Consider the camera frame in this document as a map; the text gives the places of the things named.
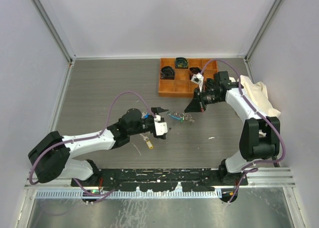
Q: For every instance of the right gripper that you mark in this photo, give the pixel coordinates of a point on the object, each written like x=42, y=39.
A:
x=195, y=106

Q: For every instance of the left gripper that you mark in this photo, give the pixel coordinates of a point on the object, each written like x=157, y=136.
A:
x=157, y=111

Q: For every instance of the blue-handled keyring with rings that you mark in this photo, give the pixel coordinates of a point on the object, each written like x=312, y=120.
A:
x=181, y=117

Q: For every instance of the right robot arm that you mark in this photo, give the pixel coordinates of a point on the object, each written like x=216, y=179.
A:
x=259, y=139

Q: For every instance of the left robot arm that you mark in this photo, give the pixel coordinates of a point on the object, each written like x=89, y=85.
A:
x=55, y=155

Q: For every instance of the blue tag key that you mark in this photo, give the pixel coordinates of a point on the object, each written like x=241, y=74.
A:
x=145, y=115

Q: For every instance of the yellow tag key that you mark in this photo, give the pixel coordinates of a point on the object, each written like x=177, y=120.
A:
x=147, y=141

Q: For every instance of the wooden compartment tray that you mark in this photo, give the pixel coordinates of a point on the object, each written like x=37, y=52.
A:
x=182, y=86

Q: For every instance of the rolled brown belt middle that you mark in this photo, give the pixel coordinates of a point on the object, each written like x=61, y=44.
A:
x=194, y=70

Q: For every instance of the rolled belt left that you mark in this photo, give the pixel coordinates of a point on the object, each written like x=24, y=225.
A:
x=167, y=73

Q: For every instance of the rolled belt top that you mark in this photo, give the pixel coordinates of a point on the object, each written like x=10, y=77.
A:
x=181, y=63

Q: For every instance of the cream cloth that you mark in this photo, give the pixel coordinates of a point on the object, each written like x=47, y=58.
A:
x=254, y=101

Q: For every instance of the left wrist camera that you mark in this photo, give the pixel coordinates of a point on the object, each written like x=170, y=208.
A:
x=160, y=126

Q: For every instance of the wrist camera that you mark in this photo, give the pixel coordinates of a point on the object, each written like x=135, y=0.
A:
x=160, y=126
x=197, y=78

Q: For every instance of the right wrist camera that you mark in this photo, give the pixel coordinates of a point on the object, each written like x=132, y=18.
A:
x=197, y=78

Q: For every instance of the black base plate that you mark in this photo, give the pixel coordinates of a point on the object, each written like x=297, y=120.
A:
x=160, y=180

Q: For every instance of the grey cable duct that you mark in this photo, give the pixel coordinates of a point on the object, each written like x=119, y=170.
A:
x=79, y=194

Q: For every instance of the aluminium rail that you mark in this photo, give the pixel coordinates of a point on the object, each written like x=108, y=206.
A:
x=264, y=177

